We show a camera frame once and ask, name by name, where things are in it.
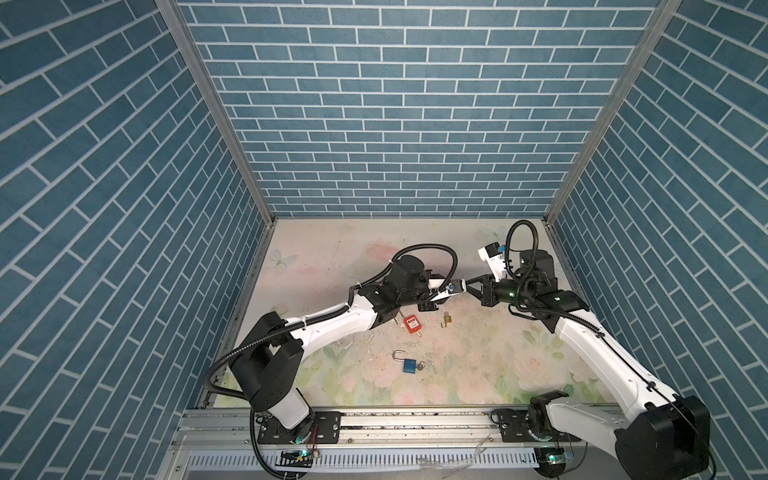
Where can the left corner aluminium post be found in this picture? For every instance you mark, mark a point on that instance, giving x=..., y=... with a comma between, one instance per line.
x=173, y=17

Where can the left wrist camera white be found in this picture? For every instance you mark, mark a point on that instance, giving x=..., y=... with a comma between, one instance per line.
x=439, y=292

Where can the right corner aluminium post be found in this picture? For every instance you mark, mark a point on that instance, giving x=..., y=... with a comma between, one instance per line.
x=657, y=24

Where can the aluminium rail base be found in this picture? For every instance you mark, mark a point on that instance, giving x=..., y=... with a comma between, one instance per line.
x=358, y=441

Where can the corner aluminium post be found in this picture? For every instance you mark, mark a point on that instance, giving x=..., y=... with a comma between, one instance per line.
x=657, y=24
x=173, y=17

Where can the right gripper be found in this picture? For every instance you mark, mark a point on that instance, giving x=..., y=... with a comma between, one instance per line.
x=488, y=285

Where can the red safety padlock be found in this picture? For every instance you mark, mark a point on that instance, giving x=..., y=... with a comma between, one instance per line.
x=409, y=322

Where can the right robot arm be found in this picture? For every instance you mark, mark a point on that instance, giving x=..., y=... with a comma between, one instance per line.
x=658, y=434

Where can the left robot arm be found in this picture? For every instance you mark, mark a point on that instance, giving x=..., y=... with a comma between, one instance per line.
x=236, y=373

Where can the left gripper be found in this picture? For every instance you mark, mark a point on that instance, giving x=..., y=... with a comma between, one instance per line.
x=428, y=306

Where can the blue padlock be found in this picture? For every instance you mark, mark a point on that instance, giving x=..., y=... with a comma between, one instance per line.
x=409, y=365

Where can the small brass padlock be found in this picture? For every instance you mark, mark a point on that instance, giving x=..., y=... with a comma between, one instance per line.
x=446, y=320

